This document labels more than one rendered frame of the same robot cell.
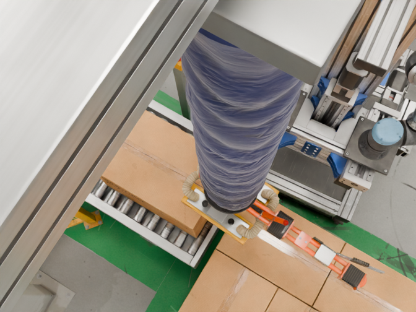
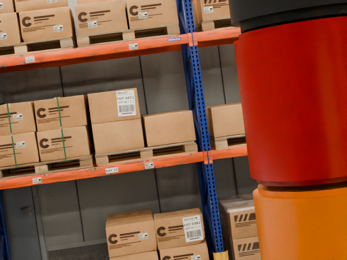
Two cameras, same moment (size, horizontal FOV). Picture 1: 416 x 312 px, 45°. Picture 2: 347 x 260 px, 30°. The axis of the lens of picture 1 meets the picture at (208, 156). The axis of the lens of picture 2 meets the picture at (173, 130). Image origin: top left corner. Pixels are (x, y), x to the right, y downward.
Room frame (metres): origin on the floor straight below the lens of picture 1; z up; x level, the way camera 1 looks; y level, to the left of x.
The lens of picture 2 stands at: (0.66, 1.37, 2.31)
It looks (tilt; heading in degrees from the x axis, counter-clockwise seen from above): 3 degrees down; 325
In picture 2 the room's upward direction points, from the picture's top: 8 degrees counter-clockwise
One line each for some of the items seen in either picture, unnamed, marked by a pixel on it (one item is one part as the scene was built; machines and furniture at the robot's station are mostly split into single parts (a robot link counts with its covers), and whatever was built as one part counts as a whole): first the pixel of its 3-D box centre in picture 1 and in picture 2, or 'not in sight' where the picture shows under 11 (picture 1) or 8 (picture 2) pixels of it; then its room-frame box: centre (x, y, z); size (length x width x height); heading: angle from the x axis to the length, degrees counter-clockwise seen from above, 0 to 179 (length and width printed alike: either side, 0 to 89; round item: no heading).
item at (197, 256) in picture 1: (225, 211); not in sight; (0.43, -0.07, 0.58); 0.70 x 0.03 x 0.06; 144
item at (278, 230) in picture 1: (280, 225); not in sight; (0.25, -0.27, 1.24); 0.10 x 0.08 x 0.06; 140
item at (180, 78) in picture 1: (184, 95); not in sight; (1.17, 0.11, 0.50); 0.07 x 0.07 x 1.00; 54
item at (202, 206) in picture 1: (218, 213); not in sight; (0.34, -0.02, 1.13); 0.34 x 0.10 x 0.05; 50
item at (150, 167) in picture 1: (166, 173); not in sight; (0.63, 0.23, 0.75); 0.60 x 0.40 x 0.40; 55
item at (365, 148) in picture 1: (377, 141); not in sight; (0.61, -0.79, 1.09); 0.15 x 0.15 x 0.10
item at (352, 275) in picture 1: (351, 276); not in sight; (0.02, -0.54, 1.24); 0.08 x 0.07 x 0.05; 50
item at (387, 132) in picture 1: (386, 134); not in sight; (0.61, -0.80, 1.20); 0.13 x 0.12 x 0.14; 89
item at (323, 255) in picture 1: (324, 255); not in sight; (0.11, -0.44, 1.23); 0.07 x 0.07 x 0.04; 50
